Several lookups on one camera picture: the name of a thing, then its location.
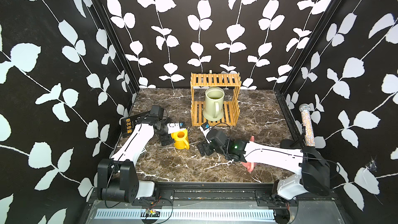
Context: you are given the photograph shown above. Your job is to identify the black front rail frame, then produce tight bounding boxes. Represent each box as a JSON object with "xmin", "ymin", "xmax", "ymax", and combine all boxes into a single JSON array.
[{"xmin": 80, "ymin": 183, "xmax": 351, "ymax": 224}]

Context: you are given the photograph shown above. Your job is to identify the sprinkle filled clear tube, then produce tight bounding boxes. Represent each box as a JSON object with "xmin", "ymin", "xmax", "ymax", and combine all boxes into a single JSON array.
[{"xmin": 299, "ymin": 104, "xmax": 316, "ymax": 147}]

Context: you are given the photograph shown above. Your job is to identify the green watering can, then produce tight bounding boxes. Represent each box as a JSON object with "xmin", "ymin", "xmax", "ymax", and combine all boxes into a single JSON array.
[{"xmin": 203, "ymin": 87, "xmax": 225, "ymax": 122}]

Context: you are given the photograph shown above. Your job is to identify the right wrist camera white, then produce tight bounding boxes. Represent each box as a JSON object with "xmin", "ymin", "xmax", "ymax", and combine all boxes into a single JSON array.
[{"xmin": 200, "ymin": 121, "xmax": 211, "ymax": 138}]

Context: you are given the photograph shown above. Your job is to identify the pink watering can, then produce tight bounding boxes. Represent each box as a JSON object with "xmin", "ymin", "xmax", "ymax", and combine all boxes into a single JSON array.
[{"xmin": 240, "ymin": 135, "xmax": 259, "ymax": 173}]

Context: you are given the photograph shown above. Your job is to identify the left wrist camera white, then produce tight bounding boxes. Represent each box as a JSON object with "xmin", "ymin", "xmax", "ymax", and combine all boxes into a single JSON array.
[{"xmin": 166, "ymin": 122, "xmax": 186, "ymax": 134}]

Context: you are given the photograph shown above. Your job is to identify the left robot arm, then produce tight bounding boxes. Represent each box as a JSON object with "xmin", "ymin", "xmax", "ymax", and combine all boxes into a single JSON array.
[{"xmin": 97, "ymin": 105, "xmax": 186, "ymax": 203}]

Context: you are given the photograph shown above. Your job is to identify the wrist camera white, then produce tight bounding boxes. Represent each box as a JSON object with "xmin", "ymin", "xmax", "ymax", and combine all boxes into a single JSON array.
[
  {"xmin": 166, "ymin": 122, "xmax": 186, "ymax": 134},
  {"xmin": 200, "ymin": 121, "xmax": 211, "ymax": 138}
]

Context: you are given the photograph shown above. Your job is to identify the small circuit board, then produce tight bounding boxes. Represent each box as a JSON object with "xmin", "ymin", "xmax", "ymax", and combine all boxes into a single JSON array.
[{"xmin": 143, "ymin": 209, "xmax": 161, "ymax": 219}]

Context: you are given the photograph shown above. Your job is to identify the black round stand base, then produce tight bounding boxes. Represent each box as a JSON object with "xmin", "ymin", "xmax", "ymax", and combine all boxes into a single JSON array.
[{"xmin": 280, "ymin": 139, "xmax": 301, "ymax": 149}]

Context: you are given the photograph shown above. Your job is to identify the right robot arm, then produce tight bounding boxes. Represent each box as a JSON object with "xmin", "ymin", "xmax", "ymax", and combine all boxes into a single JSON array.
[{"xmin": 198, "ymin": 127, "xmax": 330, "ymax": 200}]

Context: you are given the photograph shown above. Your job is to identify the yellow watering can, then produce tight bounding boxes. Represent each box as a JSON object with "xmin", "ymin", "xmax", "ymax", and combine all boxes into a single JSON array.
[{"xmin": 171, "ymin": 129, "xmax": 190, "ymax": 150}]

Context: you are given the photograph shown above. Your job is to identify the white perforated strip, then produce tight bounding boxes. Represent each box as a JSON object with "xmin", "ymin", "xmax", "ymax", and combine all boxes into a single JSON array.
[{"xmin": 94, "ymin": 208, "xmax": 275, "ymax": 222}]

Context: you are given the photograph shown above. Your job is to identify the wooden slatted shelf rack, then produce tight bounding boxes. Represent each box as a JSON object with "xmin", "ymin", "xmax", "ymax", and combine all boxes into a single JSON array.
[{"xmin": 190, "ymin": 73, "xmax": 241, "ymax": 126}]

